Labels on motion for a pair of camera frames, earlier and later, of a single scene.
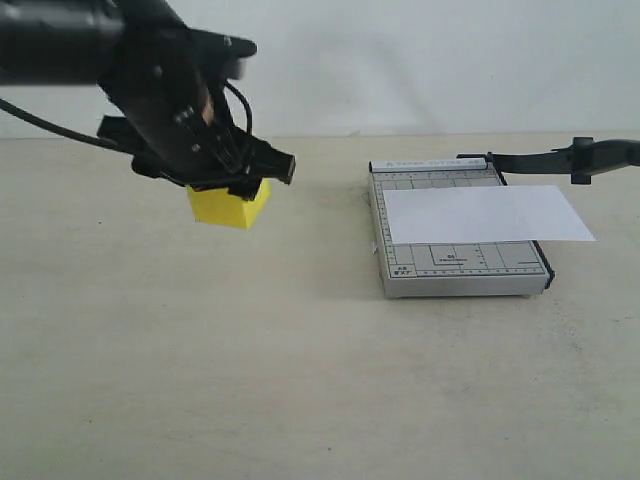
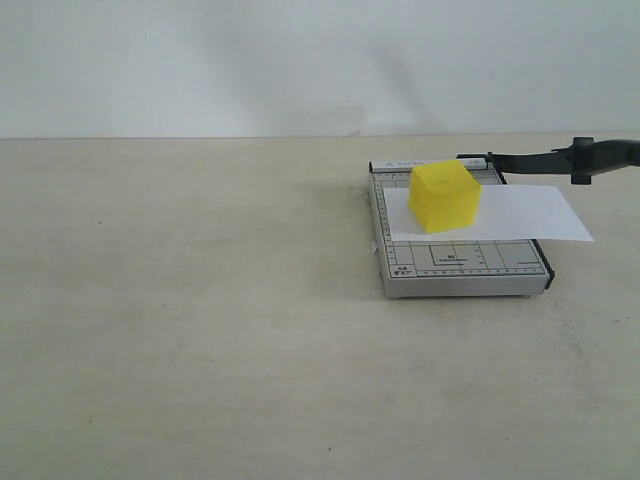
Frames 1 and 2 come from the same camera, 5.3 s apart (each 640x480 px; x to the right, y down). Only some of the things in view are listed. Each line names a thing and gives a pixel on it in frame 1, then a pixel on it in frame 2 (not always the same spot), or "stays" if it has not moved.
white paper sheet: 482,214 stays
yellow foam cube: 218,206 -> 444,195
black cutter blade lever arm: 580,160 stays
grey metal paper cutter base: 514,269 stays
